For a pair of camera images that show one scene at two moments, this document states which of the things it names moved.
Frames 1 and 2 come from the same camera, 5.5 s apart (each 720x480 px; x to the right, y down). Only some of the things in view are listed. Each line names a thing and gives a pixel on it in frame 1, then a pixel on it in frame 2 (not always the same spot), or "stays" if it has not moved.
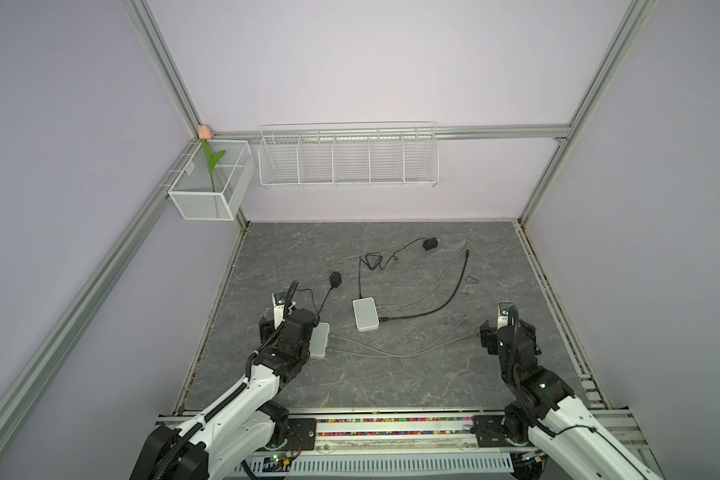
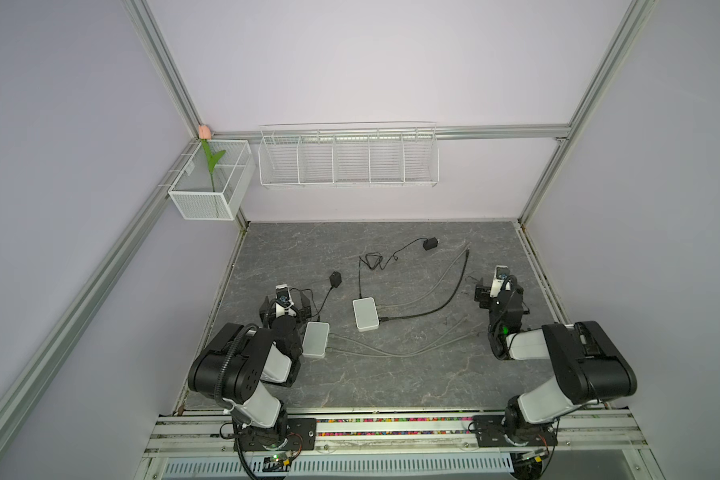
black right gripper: x=489 y=337 → x=483 y=295
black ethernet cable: x=442 y=305 stays
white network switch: x=318 y=340 stays
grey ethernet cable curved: x=429 y=290 stays
